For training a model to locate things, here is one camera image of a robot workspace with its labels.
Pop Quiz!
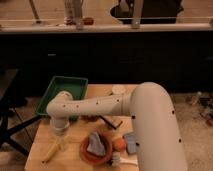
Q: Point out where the yellow banana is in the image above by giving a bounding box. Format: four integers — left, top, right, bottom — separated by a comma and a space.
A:
42, 138, 64, 163

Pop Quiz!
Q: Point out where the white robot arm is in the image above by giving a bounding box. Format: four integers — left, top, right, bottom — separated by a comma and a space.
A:
46, 82, 188, 171

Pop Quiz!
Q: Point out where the green plastic tray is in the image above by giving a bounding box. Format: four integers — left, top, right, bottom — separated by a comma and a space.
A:
36, 76, 88, 117

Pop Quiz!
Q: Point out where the brown grape bunch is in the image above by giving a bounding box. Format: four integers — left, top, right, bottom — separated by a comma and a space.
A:
81, 115, 99, 122

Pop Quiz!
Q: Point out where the grey blue crumpled cloth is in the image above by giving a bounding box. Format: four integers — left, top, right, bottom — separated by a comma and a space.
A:
87, 132, 106, 157

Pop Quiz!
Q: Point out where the orange clay plate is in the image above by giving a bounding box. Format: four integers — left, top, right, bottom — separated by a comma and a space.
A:
79, 132, 112, 166

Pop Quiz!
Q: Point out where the black stand left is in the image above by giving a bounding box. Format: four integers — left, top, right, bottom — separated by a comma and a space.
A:
0, 100, 41, 156

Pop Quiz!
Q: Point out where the wooden block with black edge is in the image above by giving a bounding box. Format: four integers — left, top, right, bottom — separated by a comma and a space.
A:
101, 116, 123, 130

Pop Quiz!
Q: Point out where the small orange ball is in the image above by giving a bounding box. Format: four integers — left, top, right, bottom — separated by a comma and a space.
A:
112, 137, 126, 152

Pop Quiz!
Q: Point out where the white black dish brush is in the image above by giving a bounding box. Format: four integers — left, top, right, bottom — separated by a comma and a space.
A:
108, 152, 138, 167

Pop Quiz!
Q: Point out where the white cup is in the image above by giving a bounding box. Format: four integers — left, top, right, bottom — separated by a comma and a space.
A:
112, 85, 126, 95

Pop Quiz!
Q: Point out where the blue sponge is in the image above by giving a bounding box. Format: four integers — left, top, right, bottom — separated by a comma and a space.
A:
123, 132, 136, 155

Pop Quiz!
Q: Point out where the red object on counter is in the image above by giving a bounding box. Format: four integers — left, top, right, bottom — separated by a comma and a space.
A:
83, 17, 94, 25

